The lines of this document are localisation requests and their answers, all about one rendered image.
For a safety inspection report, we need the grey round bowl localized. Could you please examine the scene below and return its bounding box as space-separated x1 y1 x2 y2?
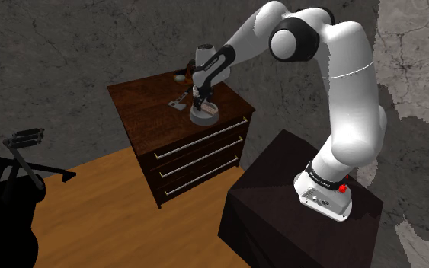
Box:
189 102 220 126

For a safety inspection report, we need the grey spatula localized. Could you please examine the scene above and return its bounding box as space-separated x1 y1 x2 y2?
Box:
167 87 193 111

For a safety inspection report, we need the brown holder with pale egg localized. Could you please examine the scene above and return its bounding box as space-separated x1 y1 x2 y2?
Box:
173 59 197 84

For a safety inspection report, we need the dark wooden chest of drawers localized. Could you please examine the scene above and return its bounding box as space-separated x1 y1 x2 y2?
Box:
106 68 257 209

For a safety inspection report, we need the dark robot stand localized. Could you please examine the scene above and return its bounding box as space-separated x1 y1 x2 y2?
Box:
217 129 384 268

